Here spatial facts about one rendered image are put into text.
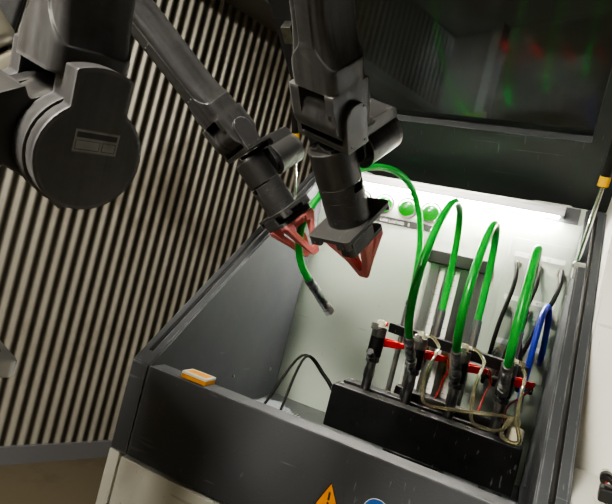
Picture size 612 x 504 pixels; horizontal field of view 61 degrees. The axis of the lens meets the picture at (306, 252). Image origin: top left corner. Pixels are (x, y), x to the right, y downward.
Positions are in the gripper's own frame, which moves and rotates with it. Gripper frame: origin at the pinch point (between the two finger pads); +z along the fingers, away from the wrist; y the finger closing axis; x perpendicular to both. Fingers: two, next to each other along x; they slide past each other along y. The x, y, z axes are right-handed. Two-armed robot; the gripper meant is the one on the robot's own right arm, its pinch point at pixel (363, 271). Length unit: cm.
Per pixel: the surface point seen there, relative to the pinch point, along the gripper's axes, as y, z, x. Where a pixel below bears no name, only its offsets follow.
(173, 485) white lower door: -31.3, 27.1, 24.0
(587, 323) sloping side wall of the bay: 26.7, 26.2, -22.4
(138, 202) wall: 64, 54, 185
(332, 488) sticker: -19.7, 24.5, -1.3
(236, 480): -25.7, 25.4, 13.4
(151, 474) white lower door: -32, 26, 29
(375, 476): -15.9, 22.8, -6.7
